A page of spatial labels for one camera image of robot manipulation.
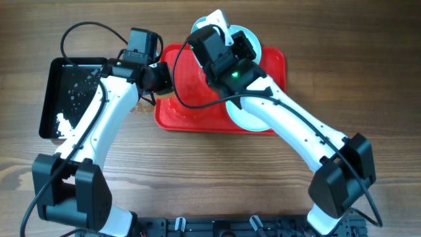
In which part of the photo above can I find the black cable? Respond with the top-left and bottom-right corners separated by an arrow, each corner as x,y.
171,24 -> 384,228
19,21 -> 165,237

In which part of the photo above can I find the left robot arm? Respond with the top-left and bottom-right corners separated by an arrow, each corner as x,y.
28,28 -> 172,236

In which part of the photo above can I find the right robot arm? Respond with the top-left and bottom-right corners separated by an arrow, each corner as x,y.
186,24 -> 379,236

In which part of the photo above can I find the red plastic tray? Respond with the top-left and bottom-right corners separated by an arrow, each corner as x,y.
154,43 -> 287,136

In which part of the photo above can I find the green and orange sponge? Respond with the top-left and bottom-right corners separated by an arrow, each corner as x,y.
155,90 -> 175,99

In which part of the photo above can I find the light blue plate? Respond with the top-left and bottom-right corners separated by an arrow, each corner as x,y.
226,101 -> 270,132
191,16 -> 262,64

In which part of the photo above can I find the black water tub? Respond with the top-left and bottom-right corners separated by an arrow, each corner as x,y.
39,57 -> 107,140

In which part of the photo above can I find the right black cable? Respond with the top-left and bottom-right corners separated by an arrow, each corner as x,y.
171,24 -> 384,228

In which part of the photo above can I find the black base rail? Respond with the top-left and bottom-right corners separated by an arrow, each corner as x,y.
131,215 -> 368,237

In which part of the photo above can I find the left black cable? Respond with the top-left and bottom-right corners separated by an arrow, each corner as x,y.
19,21 -> 165,237

